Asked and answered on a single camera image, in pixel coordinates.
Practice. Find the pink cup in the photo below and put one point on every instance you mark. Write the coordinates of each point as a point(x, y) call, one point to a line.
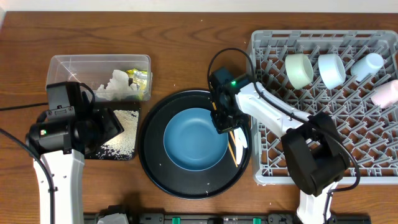
point(385, 95)

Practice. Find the wooden chopstick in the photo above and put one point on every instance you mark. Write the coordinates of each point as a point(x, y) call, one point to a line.
point(232, 154)
point(230, 133)

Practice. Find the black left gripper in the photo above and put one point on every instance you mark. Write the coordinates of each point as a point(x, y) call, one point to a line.
point(94, 145)

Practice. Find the white tissue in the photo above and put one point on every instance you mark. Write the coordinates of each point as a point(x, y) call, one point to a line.
point(118, 87)

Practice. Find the light blue bowl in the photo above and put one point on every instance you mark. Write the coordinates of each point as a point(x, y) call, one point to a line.
point(332, 70)

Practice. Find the black square waste bin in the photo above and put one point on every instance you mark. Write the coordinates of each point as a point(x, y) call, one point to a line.
point(135, 106)

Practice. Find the light green bowl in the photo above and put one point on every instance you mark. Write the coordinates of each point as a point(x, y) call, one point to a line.
point(299, 70)

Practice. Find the light blue cup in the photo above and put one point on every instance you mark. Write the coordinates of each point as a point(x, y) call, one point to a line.
point(368, 65)

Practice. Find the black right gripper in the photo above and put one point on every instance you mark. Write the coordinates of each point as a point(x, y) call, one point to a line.
point(222, 126)

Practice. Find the yellow green snack wrapper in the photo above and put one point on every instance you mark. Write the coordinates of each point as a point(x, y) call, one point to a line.
point(137, 83)

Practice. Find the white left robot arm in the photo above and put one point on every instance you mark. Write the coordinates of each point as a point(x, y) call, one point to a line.
point(62, 138)

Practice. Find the white rice heap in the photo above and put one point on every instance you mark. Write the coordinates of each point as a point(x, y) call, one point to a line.
point(122, 147)

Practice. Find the black rail with green clips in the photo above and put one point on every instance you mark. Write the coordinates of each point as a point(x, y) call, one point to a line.
point(158, 218)

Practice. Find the dark blue plate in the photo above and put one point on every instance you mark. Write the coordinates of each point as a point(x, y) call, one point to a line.
point(192, 142)

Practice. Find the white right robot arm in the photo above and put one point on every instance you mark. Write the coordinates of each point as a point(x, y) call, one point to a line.
point(315, 157)

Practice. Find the clear plastic waste bin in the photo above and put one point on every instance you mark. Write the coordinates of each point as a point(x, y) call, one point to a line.
point(97, 69)

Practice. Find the white plastic spoon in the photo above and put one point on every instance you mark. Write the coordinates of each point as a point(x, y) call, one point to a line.
point(240, 138)

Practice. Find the grey dishwasher rack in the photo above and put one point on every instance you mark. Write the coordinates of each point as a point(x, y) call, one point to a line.
point(368, 131)

